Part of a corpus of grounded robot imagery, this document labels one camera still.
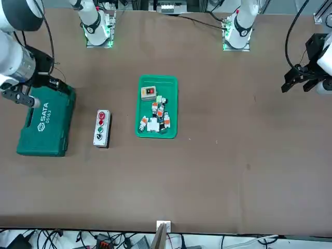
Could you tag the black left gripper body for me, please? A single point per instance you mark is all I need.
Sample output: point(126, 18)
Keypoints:
point(316, 48)

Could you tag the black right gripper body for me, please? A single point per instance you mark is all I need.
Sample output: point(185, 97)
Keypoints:
point(42, 67)

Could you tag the white button box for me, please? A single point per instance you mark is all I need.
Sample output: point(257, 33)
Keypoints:
point(102, 129)

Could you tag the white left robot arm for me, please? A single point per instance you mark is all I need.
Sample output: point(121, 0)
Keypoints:
point(243, 26)

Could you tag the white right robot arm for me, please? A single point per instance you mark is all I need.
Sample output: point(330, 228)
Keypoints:
point(7, 52)

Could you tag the green plastic tool case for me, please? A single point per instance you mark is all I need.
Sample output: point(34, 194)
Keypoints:
point(52, 124)

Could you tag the orange white contact module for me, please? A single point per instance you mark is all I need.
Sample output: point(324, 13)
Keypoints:
point(154, 109)
point(167, 119)
point(160, 111)
point(143, 124)

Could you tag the green white contact module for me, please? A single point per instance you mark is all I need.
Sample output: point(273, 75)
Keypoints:
point(161, 99)

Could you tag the green plastic tray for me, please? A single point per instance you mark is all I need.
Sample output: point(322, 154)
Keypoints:
point(166, 88)

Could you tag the white power strip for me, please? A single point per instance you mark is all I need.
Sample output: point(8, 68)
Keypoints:
point(167, 8)

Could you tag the black power adapter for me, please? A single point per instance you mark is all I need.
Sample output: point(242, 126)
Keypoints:
point(18, 242)

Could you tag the red black device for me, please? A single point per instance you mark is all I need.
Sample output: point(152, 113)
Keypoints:
point(103, 242)

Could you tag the aluminium profile rail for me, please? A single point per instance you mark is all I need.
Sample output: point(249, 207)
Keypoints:
point(323, 14)

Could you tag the grey switch box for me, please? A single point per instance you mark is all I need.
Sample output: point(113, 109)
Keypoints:
point(149, 93)

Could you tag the small black switch part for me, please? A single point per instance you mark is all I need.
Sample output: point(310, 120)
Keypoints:
point(162, 127)

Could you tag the upright mounting post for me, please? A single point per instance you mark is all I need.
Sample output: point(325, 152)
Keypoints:
point(159, 238)

